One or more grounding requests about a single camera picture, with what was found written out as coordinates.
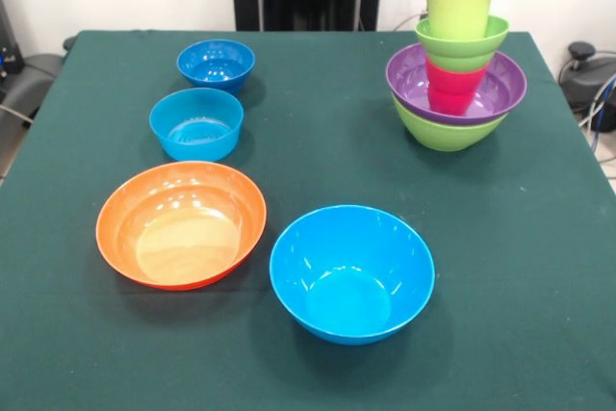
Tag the green plastic cup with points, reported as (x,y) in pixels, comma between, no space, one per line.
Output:
(457,18)

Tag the small ribbed green bowl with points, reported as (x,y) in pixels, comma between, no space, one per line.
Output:
(457,57)

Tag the red plastic cup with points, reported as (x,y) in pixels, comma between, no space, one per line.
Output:
(452,91)

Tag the purple plastic bowl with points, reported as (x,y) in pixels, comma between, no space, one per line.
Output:
(404,84)

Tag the large green bowl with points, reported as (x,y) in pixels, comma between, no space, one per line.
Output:
(447,134)

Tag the dark blue bowl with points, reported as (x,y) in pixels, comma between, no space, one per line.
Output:
(216,67)

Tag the ribbed light blue bowl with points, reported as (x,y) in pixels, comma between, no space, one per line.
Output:
(192,136)

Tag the large light blue bowl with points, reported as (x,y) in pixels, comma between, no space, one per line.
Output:
(351,295)

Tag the dark green table cloth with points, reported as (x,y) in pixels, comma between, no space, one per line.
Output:
(481,358)

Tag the orange plastic bowl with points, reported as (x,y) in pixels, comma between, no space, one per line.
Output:
(183,242)

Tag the black box device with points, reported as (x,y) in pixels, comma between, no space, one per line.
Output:
(9,45)

